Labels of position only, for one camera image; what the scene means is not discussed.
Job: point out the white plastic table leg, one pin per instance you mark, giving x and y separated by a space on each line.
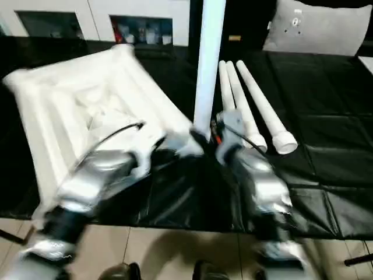
208 58
239 93
262 102
223 84

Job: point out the white plastic table top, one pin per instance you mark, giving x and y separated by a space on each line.
73 102

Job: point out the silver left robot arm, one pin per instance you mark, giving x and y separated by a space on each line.
87 181

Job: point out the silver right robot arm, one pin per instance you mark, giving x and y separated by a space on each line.
262 189

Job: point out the gold label sticker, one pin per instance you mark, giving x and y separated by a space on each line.
235 38

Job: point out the black table mat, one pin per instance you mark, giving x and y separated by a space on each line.
320 131

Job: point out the black cabinet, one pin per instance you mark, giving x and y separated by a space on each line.
247 20

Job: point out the dark right robot foot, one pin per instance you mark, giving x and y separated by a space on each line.
207 271

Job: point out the dark robot foot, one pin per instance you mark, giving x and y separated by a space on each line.
207 271
119 271

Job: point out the dark left robot foot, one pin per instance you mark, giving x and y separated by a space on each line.
119 271

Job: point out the grey cushion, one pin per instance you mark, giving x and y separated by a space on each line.
317 29

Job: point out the white glass-door cabinet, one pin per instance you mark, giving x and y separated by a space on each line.
93 8

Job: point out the white flat board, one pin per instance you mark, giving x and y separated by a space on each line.
367 64

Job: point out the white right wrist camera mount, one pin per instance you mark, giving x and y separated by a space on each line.
231 128

